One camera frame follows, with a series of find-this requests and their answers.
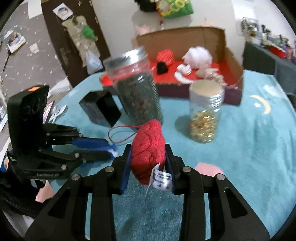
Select glass jar dark tea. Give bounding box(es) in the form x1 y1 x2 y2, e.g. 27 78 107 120
103 46 163 126

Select pale pink plush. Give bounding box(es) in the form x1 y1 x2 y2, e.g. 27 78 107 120
134 25 154 36

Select black patterned box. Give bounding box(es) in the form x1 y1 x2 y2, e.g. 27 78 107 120
79 90 121 128

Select black pompom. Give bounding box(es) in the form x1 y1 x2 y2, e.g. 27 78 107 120
157 61 169 75

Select white plastic bag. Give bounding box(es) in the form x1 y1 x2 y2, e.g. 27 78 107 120
86 50 103 75

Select glass jar gold candies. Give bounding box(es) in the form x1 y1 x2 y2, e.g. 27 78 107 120
189 79 225 143

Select person's left hand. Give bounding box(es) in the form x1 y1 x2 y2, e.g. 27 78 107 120
36 181 55 203

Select green tote bag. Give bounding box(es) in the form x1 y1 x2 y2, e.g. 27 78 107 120
155 0 194 19

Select red bowl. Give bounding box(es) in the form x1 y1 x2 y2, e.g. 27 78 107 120
269 45 285 59

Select framed photo on floor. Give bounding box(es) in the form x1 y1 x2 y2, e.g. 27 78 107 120
6 31 26 53

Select red cardboard box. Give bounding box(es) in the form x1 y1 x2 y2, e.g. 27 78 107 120
101 27 243 108

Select white mesh bath pouf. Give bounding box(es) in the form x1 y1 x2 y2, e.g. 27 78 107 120
182 46 213 69

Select photo card on door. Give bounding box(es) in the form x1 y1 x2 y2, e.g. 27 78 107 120
53 3 74 21

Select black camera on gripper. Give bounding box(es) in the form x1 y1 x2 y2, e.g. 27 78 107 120
7 85 49 154

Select black bag on wall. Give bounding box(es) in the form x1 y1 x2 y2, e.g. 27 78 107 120
134 0 157 13

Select white bone plush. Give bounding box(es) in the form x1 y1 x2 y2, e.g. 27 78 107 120
177 64 192 76

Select red crochet heart plush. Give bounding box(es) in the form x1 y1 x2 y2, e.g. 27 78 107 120
107 119 174 197

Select beige fabric door hanger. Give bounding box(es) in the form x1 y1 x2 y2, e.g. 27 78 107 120
62 16 100 67

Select round beige powder puff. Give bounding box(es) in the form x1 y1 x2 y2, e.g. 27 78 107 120
196 69 207 79

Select white knitted soft toy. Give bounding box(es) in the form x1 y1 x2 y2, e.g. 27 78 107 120
204 68 228 87

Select green frog plush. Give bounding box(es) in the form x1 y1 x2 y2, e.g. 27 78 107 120
82 25 98 41

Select dark brown door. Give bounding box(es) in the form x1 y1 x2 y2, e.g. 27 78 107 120
41 1 111 87

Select grey tablecloth side table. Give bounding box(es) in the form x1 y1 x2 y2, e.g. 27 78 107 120
242 42 296 94

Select red knitted soft toy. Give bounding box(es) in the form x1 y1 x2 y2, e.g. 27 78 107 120
156 49 175 67

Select blue white tube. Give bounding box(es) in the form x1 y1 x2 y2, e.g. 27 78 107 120
100 145 118 159

